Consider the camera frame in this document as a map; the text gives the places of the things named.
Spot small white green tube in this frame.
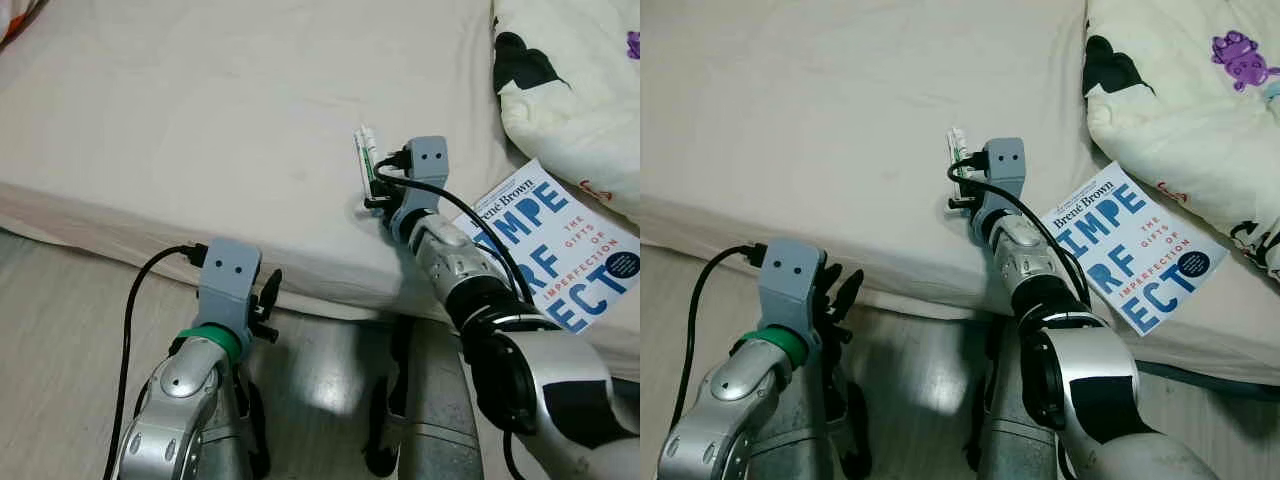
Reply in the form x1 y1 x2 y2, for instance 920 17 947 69
947 127 969 196
355 126 381 196

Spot white book with blue letters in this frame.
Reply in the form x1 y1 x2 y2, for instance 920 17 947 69
1040 162 1229 338
452 158 641 336

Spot robot left leg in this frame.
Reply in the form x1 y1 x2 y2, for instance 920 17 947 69
215 340 273 480
760 330 873 480

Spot robot leg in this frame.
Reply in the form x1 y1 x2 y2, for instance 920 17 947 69
965 320 1063 480
760 330 873 480
215 340 273 480
365 315 486 480

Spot cream bed mattress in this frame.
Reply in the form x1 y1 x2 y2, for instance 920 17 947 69
640 0 1280 386
0 0 641 381

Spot robot right leg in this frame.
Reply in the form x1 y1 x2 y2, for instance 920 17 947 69
965 320 1063 480
365 315 486 480

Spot cream cartoon print quilt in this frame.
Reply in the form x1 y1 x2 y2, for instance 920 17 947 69
1085 0 1280 281
492 0 641 226

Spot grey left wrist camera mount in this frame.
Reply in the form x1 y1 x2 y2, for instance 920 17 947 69
757 238 823 336
196 238 263 333

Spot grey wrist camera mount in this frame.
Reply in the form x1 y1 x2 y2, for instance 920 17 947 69
985 138 1027 216
196 238 263 333
400 136 448 216
757 238 823 336

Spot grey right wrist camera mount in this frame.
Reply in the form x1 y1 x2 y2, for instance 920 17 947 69
985 138 1027 216
400 136 448 216

